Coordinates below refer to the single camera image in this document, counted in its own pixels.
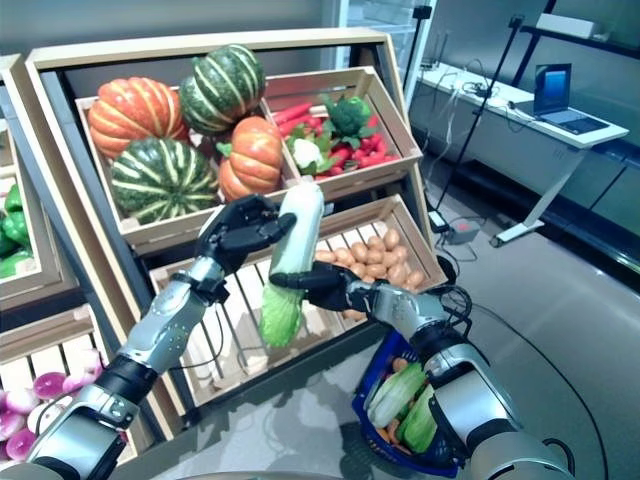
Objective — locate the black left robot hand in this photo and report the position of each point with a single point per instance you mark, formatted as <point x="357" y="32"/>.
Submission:
<point x="235" y="230"/>

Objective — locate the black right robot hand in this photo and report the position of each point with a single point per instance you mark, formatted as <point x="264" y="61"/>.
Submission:
<point x="327" y="287"/>

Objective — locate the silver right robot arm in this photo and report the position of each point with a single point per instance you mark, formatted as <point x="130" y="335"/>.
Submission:
<point x="400" y="310"/>

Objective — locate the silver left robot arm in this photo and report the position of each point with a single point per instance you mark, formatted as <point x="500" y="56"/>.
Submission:
<point x="170" y="320"/>

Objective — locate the blue plastic shopping basket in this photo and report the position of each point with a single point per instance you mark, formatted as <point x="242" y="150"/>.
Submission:
<point x="365" y="395"/>

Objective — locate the wide wooden crate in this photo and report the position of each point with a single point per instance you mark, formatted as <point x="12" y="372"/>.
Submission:
<point x="165" y="227"/>

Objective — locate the big brown potato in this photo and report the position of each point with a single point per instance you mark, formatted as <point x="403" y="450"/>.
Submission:
<point x="398" y="273"/>

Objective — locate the small orange pumpkin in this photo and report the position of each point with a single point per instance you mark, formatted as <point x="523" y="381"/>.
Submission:
<point x="255" y="155"/>

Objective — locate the green striped pumpkin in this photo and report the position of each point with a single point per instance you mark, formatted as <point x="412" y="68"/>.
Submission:
<point x="222" y="87"/>
<point x="162" y="180"/>

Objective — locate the white cauliflower with leaves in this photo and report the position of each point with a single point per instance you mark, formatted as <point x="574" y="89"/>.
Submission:
<point x="306" y="151"/>

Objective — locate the red carrot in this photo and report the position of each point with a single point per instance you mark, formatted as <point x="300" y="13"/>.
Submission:
<point x="380" y="160"/>
<point x="297" y="125"/>
<point x="293" y="112"/>

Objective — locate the black power adapter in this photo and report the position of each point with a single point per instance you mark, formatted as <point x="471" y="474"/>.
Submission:
<point x="439" y="221"/>

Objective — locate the grey box with red button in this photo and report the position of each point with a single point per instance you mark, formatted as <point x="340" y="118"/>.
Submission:
<point x="464" y="231"/>

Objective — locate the large orange pumpkin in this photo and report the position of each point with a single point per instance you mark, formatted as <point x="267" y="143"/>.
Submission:
<point x="130" y="115"/>

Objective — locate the green broccoli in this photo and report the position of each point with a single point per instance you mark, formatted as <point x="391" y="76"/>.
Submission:
<point x="350" y="112"/>

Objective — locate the wooden display shelf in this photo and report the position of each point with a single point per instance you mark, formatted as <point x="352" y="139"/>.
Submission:
<point x="200" y="47"/>
<point x="7" y="67"/>

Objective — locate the purple white turnip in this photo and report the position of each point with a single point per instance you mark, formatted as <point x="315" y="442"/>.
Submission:
<point x="22" y="401"/>
<point x="10" y="425"/>
<point x="90" y="360"/>
<point x="20" y="445"/>
<point x="42" y="417"/>
<point x="50" y="386"/>
<point x="77" y="383"/>

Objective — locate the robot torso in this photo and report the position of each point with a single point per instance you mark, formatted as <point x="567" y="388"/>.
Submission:
<point x="250" y="476"/>

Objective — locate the green bell pepper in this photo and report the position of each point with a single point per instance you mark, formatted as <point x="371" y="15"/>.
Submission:
<point x="17" y="227"/>
<point x="13" y="197"/>
<point x="12" y="262"/>

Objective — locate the black tripod pole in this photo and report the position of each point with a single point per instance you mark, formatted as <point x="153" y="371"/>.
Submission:
<point x="477" y="115"/>

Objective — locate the white desk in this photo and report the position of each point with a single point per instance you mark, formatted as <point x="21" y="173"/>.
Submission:
<point x="555" y="186"/>

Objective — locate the black stand with box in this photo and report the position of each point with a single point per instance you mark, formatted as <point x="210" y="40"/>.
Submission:
<point x="422" y="11"/>

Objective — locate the open laptop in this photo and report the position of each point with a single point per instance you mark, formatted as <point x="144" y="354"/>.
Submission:
<point x="552" y="85"/>

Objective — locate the white box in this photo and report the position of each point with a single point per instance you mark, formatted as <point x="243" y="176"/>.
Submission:
<point x="565" y="26"/>

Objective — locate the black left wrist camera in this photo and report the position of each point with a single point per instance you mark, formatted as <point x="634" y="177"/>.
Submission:
<point x="215" y="290"/>

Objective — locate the black wall shelf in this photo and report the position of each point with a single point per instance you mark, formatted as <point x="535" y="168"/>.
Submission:
<point x="620" y="47"/>

